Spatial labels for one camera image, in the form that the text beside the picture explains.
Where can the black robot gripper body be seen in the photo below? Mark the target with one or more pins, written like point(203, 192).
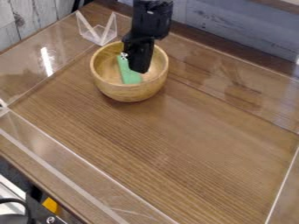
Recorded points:
point(150, 21)

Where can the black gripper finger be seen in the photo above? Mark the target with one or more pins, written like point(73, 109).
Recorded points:
point(138, 52)

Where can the green rectangular block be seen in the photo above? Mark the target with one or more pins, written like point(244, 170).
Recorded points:
point(129, 77)

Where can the brown wooden bowl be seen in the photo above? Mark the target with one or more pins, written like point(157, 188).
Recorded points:
point(106, 76)

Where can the yellow and black device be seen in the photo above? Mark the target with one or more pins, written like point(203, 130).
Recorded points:
point(56, 209)

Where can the clear acrylic corner bracket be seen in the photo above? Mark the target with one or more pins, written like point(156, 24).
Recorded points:
point(98, 34)

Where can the clear acrylic tray wall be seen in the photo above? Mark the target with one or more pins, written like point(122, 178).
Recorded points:
point(102, 184)

